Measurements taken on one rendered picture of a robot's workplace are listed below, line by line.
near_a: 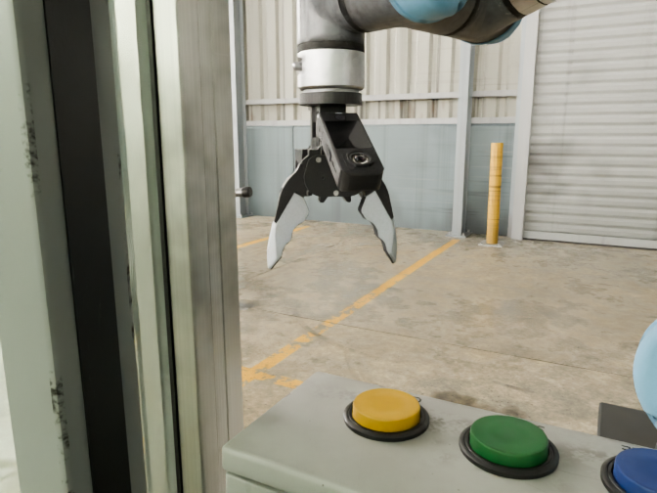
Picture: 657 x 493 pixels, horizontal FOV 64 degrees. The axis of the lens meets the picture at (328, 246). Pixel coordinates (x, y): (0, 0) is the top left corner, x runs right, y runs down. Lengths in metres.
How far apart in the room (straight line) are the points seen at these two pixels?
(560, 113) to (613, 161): 0.68
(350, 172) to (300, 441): 0.28
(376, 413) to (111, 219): 0.18
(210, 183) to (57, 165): 0.12
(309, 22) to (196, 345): 0.39
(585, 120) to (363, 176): 5.35
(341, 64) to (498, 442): 0.42
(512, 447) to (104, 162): 0.23
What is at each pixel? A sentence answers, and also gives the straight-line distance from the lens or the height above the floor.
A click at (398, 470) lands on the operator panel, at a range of 0.29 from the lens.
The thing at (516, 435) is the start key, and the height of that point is 0.91.
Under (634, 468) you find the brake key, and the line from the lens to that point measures 0.31.
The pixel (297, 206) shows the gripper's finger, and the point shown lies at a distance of 0.60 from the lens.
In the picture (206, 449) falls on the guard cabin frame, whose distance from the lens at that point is 0.35.
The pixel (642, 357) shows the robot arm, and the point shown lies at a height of 0.92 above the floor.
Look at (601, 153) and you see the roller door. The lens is 5.81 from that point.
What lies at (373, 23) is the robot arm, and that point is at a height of 1.17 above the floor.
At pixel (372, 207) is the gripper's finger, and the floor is 0.98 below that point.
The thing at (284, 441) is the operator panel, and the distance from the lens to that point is 0.31.
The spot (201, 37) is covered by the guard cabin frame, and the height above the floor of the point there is 1.11.
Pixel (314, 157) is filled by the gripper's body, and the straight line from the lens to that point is 0.59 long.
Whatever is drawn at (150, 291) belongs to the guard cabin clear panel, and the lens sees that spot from 0.31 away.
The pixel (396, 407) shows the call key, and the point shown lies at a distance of 0.33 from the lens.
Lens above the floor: 1.06
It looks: 12 degrees down
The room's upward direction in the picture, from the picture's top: straight up
